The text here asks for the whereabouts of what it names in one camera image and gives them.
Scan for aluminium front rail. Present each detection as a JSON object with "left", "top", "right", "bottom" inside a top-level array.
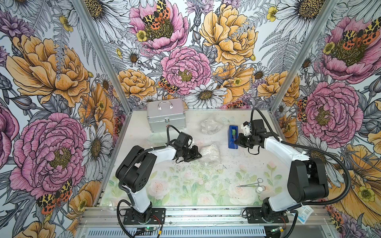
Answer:
[{"left": 78, "top": 206, "right": 331, "bottom": 227}]

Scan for white blue packet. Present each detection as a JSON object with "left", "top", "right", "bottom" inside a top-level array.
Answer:
[{"left": 297, "top": 205, "right": 314, "bottom": 225}]

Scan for blue tape dispenser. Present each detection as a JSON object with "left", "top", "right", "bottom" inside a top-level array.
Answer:
[{"left": 228, "top": 125, "right": 238, "bottom": 149}]

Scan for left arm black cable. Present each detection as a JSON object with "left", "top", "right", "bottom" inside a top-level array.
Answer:
[{"left": 115, "top": 124, "right": 185, "bottom": 238}]

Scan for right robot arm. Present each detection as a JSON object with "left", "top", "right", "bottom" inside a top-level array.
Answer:
[{"left": 234, "top": 119, "right": 329, "bottom": 222}]

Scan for silver scissors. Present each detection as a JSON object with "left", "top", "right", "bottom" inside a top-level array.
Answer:
[{"left": 237, "top": 178, "right": 264, "bottom": 187}]

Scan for silver aluminium case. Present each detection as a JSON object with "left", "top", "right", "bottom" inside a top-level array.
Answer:
[{"left": 147, "top": 99, "right": 186, "bottom": 132}]

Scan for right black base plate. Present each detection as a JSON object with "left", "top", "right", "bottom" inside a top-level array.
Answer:
[{"left": 241, "top": 207, "right": 289, "bottom": 224}]

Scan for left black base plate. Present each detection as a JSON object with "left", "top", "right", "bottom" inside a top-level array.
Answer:
[{"left": 123, "top": 208, "right": 166, "bottom": 225}]

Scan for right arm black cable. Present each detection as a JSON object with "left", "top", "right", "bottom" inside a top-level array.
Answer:
[{"left": 249, "top": 107, "right": 352, "bottom": 238}]

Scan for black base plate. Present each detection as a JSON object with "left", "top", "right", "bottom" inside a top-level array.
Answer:
[
  {"left": 241, "top": 207, "right": 289, "bottom": 224},
  {"left": 123, "top": 208, "right": 166, "bottom": 225}
]

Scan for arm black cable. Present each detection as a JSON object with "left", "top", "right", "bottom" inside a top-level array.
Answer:
[
  {"left": 249, "top": 107, "right": 352, "bottom": 238},
  {"left": 115, "top": 124, "right": 185, "bottom": 238}
]

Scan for clear bubble wrap sheet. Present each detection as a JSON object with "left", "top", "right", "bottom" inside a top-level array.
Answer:
[
  {"left": 200, "top": 143, "right": 221, "bottom": 167},
  {"left": 200, "top": 119, "right": 223, "bottom": 135}
]

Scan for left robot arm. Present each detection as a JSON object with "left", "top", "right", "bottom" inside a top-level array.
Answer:
[{"left": 116, "top": 132, "right": 202, "bottom": 224}]

